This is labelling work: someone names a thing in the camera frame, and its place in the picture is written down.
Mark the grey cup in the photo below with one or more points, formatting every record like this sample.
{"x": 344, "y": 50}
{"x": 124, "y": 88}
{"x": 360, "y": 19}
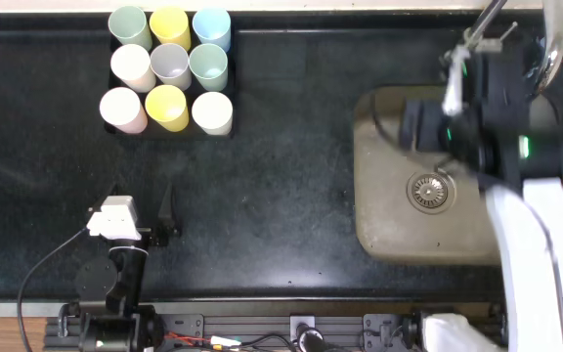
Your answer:
{"x": 170, "y": 61}

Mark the steel tap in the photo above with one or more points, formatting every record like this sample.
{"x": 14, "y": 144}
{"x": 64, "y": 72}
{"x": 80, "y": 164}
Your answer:
{"x": 552, "y": 49}

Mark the steel sink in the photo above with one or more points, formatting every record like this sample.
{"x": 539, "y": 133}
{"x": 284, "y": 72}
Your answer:
{"x": 389, "y": 220}

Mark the blue cup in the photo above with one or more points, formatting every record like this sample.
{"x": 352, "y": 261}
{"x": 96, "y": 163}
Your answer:
{"x": 211, "y": 25}

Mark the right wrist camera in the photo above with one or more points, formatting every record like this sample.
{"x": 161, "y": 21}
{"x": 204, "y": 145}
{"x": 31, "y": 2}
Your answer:
{"x": 455, "y": 80}

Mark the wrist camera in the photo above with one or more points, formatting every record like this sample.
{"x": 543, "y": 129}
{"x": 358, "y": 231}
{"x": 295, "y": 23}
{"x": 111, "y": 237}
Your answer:
{"x": 114, "y": 217}
{"x": 455, "y": 80}

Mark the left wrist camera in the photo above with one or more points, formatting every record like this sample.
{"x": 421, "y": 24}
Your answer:
{"x": 114, "y": 217}

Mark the mounting rail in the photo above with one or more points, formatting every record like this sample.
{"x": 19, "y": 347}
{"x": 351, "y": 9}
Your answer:
{"x": 262, "y": 327}

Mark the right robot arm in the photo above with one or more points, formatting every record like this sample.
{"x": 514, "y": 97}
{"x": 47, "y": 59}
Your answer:
{"x": 531, "y": 244}

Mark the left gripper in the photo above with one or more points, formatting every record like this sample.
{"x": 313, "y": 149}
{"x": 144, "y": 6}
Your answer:
{"x": 148, "y": 237}

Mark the pink cup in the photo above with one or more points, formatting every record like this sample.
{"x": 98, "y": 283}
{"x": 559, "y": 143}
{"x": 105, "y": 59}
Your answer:
{"x": 121, "y": 107}

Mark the green cup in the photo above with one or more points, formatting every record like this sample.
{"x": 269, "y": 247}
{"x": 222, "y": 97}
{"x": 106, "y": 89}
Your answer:
{"x": 127, "y": 23}
{"x": 208, "y": 64}

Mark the white cup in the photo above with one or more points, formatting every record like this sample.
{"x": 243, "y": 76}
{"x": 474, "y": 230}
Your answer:
{"x": 212, "y": 112}
{"x": 130, "y": 63}

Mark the black tray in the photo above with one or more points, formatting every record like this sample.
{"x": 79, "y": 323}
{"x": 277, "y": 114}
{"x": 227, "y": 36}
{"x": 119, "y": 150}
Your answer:
{"x": 110, "y": 129}

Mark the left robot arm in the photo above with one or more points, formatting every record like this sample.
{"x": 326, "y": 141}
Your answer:
{"x": 125, "y": 288}

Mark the yellow cup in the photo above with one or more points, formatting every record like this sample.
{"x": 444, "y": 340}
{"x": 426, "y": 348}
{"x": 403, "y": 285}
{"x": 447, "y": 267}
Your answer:
{"x": 165, "y": 103}
{"x": 169, "y": 25}

